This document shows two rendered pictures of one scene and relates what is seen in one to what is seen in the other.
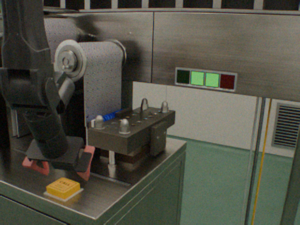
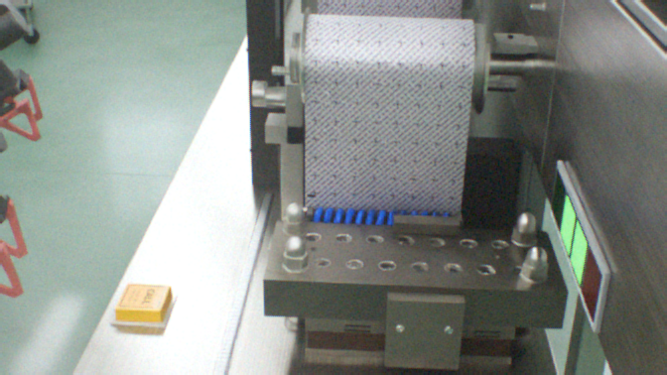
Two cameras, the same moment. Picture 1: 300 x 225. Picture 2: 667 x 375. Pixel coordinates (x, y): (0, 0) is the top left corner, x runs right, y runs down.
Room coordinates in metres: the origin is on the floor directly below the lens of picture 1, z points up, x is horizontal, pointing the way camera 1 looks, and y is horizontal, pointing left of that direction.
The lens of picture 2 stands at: (0.60, -0.82, 1.64)
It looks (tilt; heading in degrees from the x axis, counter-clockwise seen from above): 27 degrees down; 67
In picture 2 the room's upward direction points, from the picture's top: 1 degrees clockwise
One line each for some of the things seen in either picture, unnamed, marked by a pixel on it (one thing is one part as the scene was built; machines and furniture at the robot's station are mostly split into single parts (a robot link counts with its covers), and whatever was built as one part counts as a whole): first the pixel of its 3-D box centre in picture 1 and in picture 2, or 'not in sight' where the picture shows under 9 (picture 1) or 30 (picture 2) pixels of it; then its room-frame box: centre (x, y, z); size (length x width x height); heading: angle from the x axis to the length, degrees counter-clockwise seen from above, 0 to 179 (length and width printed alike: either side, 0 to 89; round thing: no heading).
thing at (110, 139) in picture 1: (136, 126); (412, 272); (1.09, 0.06, 1.00); 0.40 x 0.16 x 0.06; 154
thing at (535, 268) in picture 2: (164, 106); (535, 262); (1.22, -0.05, 1.05); 0.04 x 0.04 x 0.04
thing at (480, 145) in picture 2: (90, 117); (408, 198); (1.19, 0.27, 1.00); 0.33 x 0.07 x 0.20; 154
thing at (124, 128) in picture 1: (124, 125); (295, 252); (0.93, 0.09, 1.05); 0.04 x 0.04 x 0.04
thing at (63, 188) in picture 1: (63, 188); (144, 303); (0.75, 0.25, 0.91); 0.07 x 0.07 x 0.02; 64
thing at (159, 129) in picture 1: (159, 137); (423, 331); (1.07, -0.03, 0.96); 0.10 x 0.03 x 0.11; 154
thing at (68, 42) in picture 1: (70, 61); (307, 58); (1.02, 0.30, 1.25); 0.15 x 0.01 x 0.15; 64
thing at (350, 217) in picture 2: (109, 118); (384, 221); (1.10, 0.17, 1.03); 0.21 x 0.04 x 0.03; 154
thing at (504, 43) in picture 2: not in sight; (514, 42); (1.29, 0.17, 1.28); 0.06 x 0.05 x 0.02; 154
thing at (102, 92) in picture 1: (104, 95); (384, 163); (1.11, 0.19, 1.11); 0.23 x 0.01 x 0.18; 154
